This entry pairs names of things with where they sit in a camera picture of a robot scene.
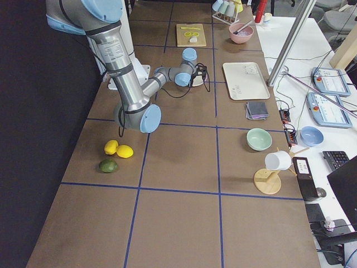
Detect yellow lemon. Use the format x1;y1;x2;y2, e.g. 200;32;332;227
104;140;119;155
116;145;134;159

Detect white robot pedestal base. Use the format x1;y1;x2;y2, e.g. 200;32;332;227
103;1;150;85

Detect yellow lemon lower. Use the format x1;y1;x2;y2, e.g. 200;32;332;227
116;145;134;159

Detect teach pendant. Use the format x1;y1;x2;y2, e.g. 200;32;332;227
307;92;353;128
312;67;351;97

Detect wooden cup stand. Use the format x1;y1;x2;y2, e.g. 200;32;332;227
254;147;309;195

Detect green bowl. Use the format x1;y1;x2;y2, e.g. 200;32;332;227
247;128;272;151

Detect cream round plate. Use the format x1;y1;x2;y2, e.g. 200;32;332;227
190;76;204;87

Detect bamboo cutting board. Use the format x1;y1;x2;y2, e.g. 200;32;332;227
176;23;206;47

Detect orange black connector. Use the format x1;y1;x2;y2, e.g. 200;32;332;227
283;123;297;148
279;109;291;123

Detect black monitor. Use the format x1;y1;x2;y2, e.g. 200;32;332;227
327;156;357;224

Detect yellow plastic knife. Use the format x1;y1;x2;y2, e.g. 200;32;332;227
180;26;201;30

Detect metal black-tipped tongs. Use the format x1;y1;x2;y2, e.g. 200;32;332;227
233;20;253;35

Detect teach pendant lower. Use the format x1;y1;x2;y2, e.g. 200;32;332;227
307;92;353;128

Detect teach pendant upper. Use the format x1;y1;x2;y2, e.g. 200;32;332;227
312;67;351;97

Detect blue bowl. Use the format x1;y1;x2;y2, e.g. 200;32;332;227
300;126;324;147

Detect white cup on stand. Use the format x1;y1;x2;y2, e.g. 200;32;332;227
264;151;292;170

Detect cup rack with cups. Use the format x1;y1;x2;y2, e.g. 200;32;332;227
212;0;243;25

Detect orange black connector upper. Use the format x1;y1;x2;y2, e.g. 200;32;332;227
279;109;291;123

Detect pink bowl with ice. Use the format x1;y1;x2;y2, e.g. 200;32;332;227
229;22;254;44

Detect black computer mouse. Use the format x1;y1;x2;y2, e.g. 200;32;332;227
316;187;327;198

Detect white bear tray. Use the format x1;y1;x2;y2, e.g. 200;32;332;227
223;62;270;101

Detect white small cup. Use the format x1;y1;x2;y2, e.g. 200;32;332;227
263;13;273;25

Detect black keyboard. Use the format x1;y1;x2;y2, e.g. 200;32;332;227
322;151;349;171

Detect purple folded cloth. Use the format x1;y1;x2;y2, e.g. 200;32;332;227
246;112;269;120

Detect grey folded cloth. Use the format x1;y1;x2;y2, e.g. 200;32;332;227
245;102;269;116

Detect orange black connector lower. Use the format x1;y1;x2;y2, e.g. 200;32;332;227
283;123;297;148

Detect yellow lemon upper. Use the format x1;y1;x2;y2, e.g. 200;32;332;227
104;140;119;155

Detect aluminium frame post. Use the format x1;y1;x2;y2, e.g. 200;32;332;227
267;0;316;87

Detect black box device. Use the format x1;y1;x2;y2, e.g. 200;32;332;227
292;157;319;202

